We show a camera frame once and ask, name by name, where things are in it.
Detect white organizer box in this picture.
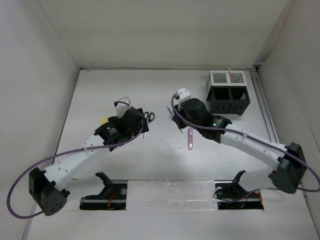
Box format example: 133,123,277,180
206,70,247,88

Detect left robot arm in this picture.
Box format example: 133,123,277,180
29,106,149,217

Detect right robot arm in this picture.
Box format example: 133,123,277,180
170,94,307,197

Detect black organizer box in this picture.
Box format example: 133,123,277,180
206,86,251,116

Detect purple highlighter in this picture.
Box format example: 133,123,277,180
187,128,194,151

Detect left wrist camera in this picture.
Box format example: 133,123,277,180
113,97,132,118

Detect black handled scissors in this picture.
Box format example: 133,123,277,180
143,111,155,138

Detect yellow highlighter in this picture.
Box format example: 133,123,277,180
100,117,108,126

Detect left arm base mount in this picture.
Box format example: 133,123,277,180
79,172,128,211

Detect aluminium rail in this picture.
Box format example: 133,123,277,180
248,66,280,143

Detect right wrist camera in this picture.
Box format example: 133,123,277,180
174,87,192,102

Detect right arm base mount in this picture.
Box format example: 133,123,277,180
213,170,264,210

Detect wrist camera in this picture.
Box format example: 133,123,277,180
174,87,192,102
113,97,132,118

